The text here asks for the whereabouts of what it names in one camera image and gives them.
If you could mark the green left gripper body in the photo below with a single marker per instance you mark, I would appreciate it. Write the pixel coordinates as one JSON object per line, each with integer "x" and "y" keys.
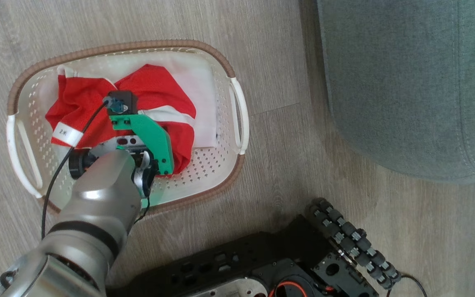
{"x": 155, "y": 134}

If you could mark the red jersey with white trim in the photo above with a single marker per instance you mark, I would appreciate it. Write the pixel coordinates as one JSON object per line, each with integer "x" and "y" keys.
{"x": 155, "y": 88}

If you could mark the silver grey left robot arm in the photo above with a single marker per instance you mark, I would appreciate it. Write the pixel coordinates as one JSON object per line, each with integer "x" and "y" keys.
{"x": 97, "y": 198}

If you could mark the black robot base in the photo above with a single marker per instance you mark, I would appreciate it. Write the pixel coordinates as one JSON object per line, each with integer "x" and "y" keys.
{"x": 237, "y": 264}

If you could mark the grey fabric sofa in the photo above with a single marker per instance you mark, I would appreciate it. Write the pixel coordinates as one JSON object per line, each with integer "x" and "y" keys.
{"x": 406, "y": 82}

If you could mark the white cloth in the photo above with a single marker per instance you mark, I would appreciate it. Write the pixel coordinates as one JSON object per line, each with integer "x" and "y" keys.
{"x": 198, "y": 82}

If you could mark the white perforated laundry basket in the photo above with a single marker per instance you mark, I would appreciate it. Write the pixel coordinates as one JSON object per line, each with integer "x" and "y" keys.
{"x": 221, "y": 165}

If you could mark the black omni wheel with rollers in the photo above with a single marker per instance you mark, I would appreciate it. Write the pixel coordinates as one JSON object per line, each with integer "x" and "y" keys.
{"x": 353, "y": 241}

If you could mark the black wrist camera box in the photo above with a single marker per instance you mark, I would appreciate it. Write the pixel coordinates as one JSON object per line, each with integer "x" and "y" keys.
{"x": 123, "y": 100}

